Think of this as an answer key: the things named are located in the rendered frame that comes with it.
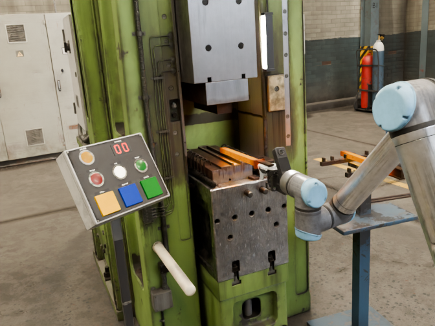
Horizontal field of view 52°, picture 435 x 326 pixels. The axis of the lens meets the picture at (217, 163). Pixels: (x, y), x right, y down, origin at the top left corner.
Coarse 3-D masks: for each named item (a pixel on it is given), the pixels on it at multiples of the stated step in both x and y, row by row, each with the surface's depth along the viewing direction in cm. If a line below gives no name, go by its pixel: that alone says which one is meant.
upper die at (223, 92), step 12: (192, 84) 201; (204, 84) 188; (216, 84) 189; (228, 84) 191; (240, 84) 193; (192, 96) 204; (204, 96) 190; (216, 96) 190; (228, 96) 192; (240, 96) 195
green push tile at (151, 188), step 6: (144, 180) 169; (150, 180) 170; (156, 180) 172; (144, 186) 168; (150, 186) 169; (156, 186) 171; (144, 192) 167; (150, 192) 168; (156, 192) 170; (162, 192) 172; (150, 198) 168
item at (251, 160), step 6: (222, 150) 210; (228, 150) 206; (234, 156) 198; (240, 156) 193; (246, 156) 191; (246, 162) 188; (252, 162) 183; (258, 162) 178; (264, 162) 176; (270, 162) 175
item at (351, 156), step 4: (340, 152) 222; (344, 152) 219; (348, 152) 219; (348, 156) 216; (352, 156) 213; (356, 156) 211; (360, 156) 210; (356, 160) 210; (360, 160) 207; (396, 168) 184; (400, 168) 184; (392, 172) 188; (396, 172) 185; (400, 172) 183; (392, 176) 187; (396, 176) 186; (400, 176) 183
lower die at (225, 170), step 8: (200, 152) 228; (208, 152) 224; (192, 160) 219; (216, 160) 210; (224, 160) 207; (240, 160) 203; (208, 168) 201; (216, 168) 200; (224, 168) 199; (232, 168) 201; (240, 168) 202; (248, 168) 204; (208, 176) 201; (216, 176) 198; (224, 176) 200; (232, 176) 201; (240, 176) 203; (248, 176) 205
